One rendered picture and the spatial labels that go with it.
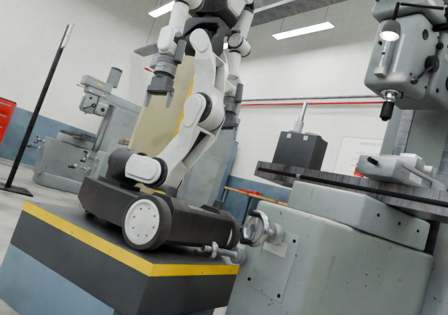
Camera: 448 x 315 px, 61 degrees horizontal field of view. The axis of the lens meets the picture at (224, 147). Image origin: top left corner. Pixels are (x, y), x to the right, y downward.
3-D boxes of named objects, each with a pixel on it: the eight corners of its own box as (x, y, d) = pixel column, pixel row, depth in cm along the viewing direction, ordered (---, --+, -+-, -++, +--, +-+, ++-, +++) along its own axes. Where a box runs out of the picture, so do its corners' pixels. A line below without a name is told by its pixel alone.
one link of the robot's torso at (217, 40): (162, 47, 189) (173, 15, 191) (178, 59, 199) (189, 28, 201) (207, 50, 173) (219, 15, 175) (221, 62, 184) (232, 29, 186)
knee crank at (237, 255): (198, 258, 125) (203, 240, 126) (189, 253, 130) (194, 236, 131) (246, 267, 138) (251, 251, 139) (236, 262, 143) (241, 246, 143)
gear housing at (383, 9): (425, 3, 150) (431, -19, 151) (369, 16, 170) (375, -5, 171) (459, 43, 169) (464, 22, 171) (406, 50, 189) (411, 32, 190)
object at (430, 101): (433, 94, 159) (447, 37, 163) (380, 96, 179) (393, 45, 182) (452, 110, 170) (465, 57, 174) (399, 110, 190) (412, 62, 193)
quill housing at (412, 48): (405, 82, 150) (423, 8, 154) (359, 85, 167) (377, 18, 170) (427, 100, 161) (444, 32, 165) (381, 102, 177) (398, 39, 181)
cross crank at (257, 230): (252, 249, 116) (263, 212, 118) (229, 239, 126) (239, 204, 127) (287, 257, 125) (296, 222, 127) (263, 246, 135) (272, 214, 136)
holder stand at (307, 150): (307, 172, 183) (318, 132, 185) (271, 164, 198) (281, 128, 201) (319, 178, 191) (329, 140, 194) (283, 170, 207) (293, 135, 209)
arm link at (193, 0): (163, 22, 161) (172, -17, 165) (177, 35, 169) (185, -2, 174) (183, 19, 155) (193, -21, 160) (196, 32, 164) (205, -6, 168)
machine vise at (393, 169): (392, 177, 129) (399, 146, 130) (355, 172, 141) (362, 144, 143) (441, 202, 148) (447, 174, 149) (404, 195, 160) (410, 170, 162)
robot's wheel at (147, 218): (113, 240, 141) (131, 188, 143) (123, 240, 145) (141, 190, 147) (152, 258, 130) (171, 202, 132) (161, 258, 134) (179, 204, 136)
